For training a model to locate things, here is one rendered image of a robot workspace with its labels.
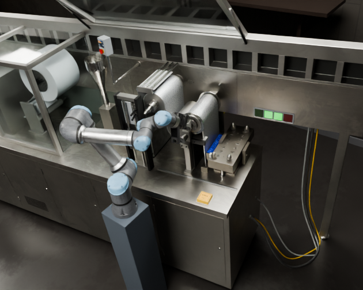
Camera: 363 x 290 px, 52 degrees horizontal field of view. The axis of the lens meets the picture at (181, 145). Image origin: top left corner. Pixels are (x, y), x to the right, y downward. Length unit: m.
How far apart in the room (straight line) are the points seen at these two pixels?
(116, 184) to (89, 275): 1.24
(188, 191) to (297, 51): 1.00
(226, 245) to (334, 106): 1.03
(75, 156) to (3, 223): 1.35
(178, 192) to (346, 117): 1.04
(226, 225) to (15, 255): 1.95
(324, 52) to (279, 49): 0.23
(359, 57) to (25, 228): 2.98
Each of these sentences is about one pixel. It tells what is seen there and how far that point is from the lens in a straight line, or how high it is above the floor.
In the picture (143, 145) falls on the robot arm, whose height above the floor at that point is 1.41.
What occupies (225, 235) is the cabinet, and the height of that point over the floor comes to 0.67.
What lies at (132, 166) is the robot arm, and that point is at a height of 1.10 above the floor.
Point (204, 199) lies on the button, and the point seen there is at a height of 0.92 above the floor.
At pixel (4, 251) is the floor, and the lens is 3.61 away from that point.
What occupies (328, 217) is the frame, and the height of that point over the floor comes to 0.26.
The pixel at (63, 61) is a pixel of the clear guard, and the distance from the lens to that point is 2.66.
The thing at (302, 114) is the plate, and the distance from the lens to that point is 2.30.
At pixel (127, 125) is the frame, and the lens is 2.29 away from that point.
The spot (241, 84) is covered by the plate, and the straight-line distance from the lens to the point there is 2.31.
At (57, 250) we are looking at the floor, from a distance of 3.39.
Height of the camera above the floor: 2.47
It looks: 37 degrees down
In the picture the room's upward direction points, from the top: 7 degrees counter-clockwise
